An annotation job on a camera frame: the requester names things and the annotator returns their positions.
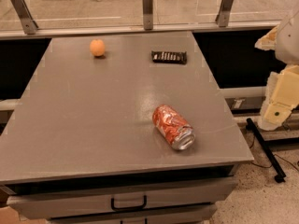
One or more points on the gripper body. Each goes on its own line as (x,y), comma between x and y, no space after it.
(289,42)

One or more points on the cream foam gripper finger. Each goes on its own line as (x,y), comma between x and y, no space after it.
(271,84)
(268,41)

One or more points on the orange fruit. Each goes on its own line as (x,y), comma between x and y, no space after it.
(97,48)

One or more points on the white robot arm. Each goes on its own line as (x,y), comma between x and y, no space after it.
(287,46)

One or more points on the black metal stand leg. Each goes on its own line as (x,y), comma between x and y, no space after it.
(279,177)

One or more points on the crushed orange soda can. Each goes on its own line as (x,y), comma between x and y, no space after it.
(175,129)

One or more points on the dark snack bar wrapper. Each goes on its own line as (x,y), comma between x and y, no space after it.
(169,57)

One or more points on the lower grey drawer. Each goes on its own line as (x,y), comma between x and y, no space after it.
(169,215)

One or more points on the grey horizontal railing beam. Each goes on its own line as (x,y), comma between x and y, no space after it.
(122,30)

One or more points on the right metal railing bracket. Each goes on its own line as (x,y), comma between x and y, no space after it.
(223,15)

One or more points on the metal railing bracket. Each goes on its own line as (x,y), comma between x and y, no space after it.
(28,24)
(147,6)
(223,15)

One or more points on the middle metal railing bracket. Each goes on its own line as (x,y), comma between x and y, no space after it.
(147,6)

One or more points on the left metal railing bracket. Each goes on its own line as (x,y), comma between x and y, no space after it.
(28,24)

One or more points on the grey drawer with black handle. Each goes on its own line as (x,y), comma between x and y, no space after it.
(117,199)

